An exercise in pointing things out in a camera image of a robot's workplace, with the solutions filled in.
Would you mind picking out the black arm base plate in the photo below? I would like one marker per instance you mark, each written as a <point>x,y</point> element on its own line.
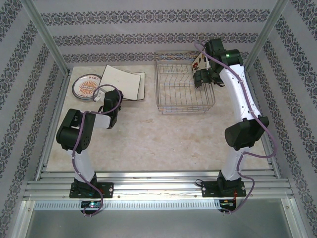
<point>107,189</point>
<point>210,189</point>

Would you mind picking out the aluminium side rail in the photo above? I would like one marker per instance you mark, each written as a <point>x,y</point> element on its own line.
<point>62,99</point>
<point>271,168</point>

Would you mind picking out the round plate orange sunburst print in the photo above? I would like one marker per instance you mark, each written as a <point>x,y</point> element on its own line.
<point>84,85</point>

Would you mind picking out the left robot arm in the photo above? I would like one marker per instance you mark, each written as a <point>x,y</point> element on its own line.
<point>74,131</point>

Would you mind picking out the square plate floral print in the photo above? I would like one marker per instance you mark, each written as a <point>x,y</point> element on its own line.
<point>199,62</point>

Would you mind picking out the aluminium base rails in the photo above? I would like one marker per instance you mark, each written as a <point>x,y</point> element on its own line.
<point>158,184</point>

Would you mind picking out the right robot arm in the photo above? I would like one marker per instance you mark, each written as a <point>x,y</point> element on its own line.
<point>237,94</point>

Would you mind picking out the small controller board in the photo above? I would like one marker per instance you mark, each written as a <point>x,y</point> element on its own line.
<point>226,203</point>
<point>92,204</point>

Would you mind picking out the grey metal panel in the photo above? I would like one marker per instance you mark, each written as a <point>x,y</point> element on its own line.
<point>158,223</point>

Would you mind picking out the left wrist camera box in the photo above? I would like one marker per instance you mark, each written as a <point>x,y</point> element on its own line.
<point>100,94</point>

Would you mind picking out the aluminium frame post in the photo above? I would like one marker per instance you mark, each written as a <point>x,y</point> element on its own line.
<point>48,37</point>
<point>262,37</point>

